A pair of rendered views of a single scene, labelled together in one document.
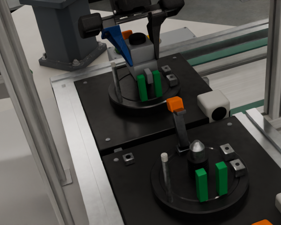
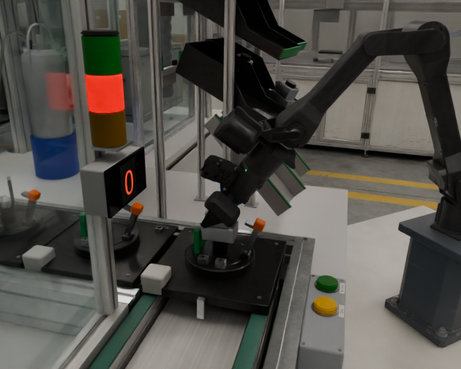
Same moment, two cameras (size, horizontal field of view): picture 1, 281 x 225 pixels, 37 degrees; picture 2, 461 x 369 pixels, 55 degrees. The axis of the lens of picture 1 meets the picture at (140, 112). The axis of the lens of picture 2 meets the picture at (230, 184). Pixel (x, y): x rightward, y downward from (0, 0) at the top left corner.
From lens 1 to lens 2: 1.24 m
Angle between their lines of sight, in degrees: 96
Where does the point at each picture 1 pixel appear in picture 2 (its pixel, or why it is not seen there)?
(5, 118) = (331, 251)
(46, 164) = (159, 177)
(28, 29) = not seen: outside the picture
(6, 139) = not seen: hidden behind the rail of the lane
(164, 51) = (293, 309)
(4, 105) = (355, 255)
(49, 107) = (327, 272)
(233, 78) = (208, 358)
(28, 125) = (158, 150)
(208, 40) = (279, 348)
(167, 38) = (322, 322)
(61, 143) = not seen: hidden behind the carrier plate
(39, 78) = (395, 281)
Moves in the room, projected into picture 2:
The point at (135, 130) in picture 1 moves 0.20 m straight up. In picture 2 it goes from (184, 242) to (181, 154)
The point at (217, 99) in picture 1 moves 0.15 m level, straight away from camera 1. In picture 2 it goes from (151, 270) to (211, 303)
